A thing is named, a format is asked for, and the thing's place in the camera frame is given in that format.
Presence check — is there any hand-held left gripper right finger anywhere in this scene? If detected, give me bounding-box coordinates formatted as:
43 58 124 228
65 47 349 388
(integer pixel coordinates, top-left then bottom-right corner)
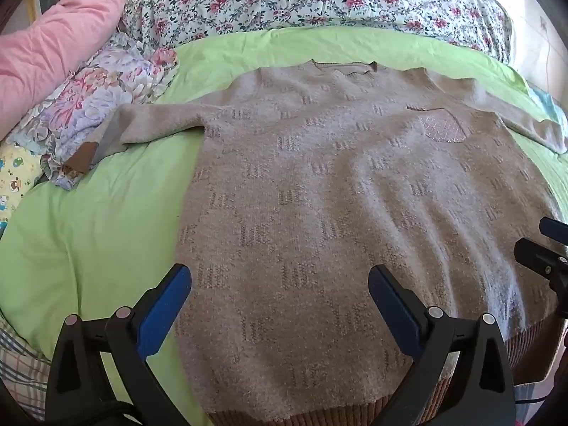
368 265 518 426

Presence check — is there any plaid cloth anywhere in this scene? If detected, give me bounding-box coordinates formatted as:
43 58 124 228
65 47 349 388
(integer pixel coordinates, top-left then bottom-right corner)
0 315 51 409

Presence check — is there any pastel floral pillow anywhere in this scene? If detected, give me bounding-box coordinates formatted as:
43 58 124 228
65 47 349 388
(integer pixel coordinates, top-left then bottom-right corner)
6 31 180 191

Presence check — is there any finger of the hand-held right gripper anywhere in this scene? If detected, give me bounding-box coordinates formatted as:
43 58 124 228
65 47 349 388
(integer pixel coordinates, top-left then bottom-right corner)
538 217 568 247
513 237 568 320

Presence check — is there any green bed sheet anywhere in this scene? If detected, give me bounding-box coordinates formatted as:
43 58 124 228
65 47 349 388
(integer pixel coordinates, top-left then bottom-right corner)
0 26 568 426

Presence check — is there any beige knitted sweater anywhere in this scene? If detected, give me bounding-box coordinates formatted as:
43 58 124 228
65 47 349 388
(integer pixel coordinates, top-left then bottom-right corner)
60 60 568 426

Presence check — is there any light blue cloth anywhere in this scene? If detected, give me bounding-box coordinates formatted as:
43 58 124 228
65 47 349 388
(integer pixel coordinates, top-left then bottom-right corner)
528 86 564 122

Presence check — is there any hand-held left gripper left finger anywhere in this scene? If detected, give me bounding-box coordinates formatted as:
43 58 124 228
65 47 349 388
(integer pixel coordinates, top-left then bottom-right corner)
44 264 192 426

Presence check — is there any pink quilt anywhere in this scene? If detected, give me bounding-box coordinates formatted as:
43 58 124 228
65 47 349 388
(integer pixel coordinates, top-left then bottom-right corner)
0 0 147 138

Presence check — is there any yellow cartoon-print cloth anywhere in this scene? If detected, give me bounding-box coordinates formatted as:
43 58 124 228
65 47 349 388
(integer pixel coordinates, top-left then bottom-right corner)
0 142 45 236

